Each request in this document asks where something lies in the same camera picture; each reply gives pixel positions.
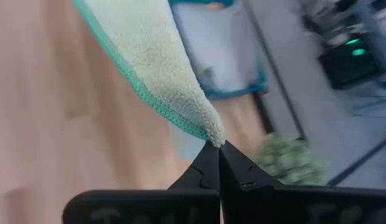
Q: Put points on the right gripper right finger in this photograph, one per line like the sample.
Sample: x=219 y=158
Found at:
x=305 y=205

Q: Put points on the green artificial plant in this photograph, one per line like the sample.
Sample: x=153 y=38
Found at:
x=289 y=161

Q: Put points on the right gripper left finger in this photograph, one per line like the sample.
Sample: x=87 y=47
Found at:
x=149 y=208

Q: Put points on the orange microfiber towel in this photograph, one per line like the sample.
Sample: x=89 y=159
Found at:
x=216 y=5

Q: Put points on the green microfiber towel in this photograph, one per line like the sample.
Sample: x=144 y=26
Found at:
x=149 y=46

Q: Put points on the teal storage bin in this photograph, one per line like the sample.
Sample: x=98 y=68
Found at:
x=239 y=93

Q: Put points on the black floor equipment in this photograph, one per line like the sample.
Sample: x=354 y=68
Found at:
x=351 y=68

